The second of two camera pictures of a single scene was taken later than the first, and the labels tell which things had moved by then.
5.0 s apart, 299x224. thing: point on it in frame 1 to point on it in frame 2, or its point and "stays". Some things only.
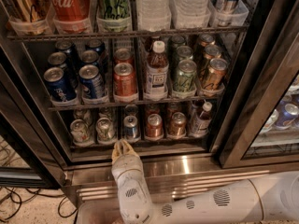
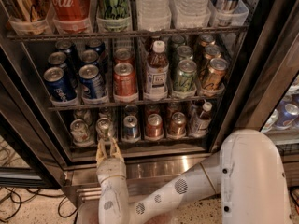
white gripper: [125, 166] to [111, 169]
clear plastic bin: [99, 211] stays
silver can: [105, 131] stays
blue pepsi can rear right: [95, 45] stays
